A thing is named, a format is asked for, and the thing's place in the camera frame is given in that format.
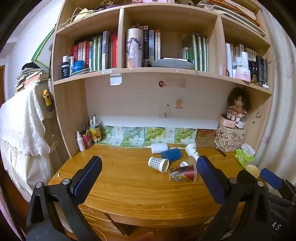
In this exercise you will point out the row of cosmetic boxes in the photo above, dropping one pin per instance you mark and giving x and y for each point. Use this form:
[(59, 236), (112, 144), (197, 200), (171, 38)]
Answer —
[(247, 60)]

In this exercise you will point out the stack of old books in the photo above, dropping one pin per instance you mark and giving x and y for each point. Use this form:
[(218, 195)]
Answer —
[(27, 77)]

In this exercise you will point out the checkered paper cup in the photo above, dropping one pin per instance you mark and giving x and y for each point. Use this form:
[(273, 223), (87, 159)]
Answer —
[(158, 164)]

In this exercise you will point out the yellow paper cup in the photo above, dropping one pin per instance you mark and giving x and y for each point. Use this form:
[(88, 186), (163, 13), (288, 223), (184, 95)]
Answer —
[(252, 170)]

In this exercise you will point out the white lace cloth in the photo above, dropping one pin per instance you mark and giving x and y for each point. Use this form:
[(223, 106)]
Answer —
[(20, 125)]

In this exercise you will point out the yellow hanging toy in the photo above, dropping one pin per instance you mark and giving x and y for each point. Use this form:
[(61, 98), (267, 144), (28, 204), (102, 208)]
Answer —
[(47, 97)]

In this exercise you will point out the brown pen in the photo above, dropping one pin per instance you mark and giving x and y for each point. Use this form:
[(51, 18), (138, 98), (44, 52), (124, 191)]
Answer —
[(220, 150)]

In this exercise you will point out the wooden desk with bookshelf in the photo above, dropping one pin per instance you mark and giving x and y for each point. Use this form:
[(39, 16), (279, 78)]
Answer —
[(129, 190)]

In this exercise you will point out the black bottle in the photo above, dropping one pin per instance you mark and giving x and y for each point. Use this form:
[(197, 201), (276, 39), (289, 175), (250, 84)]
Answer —
[(65, 68)]

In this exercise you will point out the row of red green books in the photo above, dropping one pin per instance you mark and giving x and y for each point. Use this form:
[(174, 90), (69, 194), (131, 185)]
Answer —
[(99, 52)]

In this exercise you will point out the red wall sticker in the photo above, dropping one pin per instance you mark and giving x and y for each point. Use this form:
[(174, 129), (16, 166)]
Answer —
[(161, 83)]

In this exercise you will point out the pink round box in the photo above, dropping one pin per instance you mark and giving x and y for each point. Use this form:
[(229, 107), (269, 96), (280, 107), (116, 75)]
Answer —
[(227, 121)]

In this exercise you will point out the stack of flat books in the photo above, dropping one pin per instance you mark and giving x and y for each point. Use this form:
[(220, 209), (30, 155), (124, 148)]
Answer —
[(233, 10)]

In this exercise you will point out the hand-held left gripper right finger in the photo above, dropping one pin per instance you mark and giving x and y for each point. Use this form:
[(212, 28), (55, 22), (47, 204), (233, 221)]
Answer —
[(209, 178)]

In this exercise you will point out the letter print fabric basket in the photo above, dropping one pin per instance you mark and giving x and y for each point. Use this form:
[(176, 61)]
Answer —
[(229, 140)]

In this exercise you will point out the clear plastic cup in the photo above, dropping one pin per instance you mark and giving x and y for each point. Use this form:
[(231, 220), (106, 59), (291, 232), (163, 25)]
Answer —
[(187, 161)]

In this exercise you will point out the green framed board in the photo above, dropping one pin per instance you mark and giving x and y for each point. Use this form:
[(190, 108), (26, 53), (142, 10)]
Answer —
[(44, 49)]

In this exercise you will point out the green tissue pack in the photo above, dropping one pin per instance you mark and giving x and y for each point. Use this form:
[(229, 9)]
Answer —
[(244, 157)]

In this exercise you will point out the grey cushion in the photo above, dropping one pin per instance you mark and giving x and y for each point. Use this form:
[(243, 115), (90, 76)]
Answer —
[(173, 63)]

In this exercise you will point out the white spray bottle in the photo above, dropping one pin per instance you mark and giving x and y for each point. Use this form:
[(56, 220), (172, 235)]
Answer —
[(80, 141)]

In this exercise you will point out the white tape roll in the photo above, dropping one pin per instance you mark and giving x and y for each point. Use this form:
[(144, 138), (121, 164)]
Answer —
[(241, 124)]

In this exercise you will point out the floral cylinder tube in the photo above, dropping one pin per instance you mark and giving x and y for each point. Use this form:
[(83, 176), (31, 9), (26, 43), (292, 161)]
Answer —
[(133, 48)]

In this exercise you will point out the small white bottle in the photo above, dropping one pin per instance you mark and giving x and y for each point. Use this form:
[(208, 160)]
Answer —
[(71, 62)]

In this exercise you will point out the brown drawing paper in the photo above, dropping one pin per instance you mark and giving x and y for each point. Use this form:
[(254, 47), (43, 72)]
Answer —
[(205, 138)]

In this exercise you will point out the row of grape print cards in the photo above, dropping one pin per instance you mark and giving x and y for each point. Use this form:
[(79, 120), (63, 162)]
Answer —
[(150, 136)]

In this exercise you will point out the white pink lotion bottle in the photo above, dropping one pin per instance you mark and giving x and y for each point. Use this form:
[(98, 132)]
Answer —
[(242, 74)]

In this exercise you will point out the red tube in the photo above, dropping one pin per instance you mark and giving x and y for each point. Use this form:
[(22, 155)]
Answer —
[(87, 140)]

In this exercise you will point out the white cup with bamboo print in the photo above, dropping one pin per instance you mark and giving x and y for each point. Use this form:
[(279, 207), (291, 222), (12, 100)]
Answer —
[(192, 150)]

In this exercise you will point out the white floral curtain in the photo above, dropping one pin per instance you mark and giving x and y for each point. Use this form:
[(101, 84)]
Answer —
[(281, 92)]

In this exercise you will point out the blue jar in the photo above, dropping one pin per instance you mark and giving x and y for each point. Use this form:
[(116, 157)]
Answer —
[(79, 66)]

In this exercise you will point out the plain white paper cup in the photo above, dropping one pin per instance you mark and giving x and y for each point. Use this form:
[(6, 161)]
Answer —
[(159, 148)]

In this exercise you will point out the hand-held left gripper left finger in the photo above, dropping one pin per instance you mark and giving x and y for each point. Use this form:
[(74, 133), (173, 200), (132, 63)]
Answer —
[(89, 176)]

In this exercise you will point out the blue cup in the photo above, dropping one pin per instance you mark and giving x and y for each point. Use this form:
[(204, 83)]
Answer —
[(170, 154)]

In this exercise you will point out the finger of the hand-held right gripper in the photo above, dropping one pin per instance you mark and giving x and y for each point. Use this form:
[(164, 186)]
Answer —
[(271, 179), (245, 176)]

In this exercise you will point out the curly haired rag doll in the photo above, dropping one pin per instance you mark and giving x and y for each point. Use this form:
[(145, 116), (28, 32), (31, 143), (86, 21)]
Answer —
[(238, 104)]

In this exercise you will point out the red printed paper cup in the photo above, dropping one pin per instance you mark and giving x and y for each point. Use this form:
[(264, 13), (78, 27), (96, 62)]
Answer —
[(182, 173)]

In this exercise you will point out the yellow pen holder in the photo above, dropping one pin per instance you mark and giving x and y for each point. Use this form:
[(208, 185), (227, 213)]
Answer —
[(95, 132)]

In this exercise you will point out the clear label holder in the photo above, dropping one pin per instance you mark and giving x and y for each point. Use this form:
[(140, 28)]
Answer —
[(115, 80)]

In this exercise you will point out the clear wall hook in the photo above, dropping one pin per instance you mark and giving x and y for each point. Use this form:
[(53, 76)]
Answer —
[(164, 113)]

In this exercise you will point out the wooden desk drawer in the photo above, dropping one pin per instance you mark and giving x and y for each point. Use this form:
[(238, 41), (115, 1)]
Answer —
[(99, 217)]

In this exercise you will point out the wooden wall clip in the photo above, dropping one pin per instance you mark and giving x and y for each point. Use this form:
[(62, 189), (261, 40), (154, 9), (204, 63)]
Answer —
[(178, 103)]

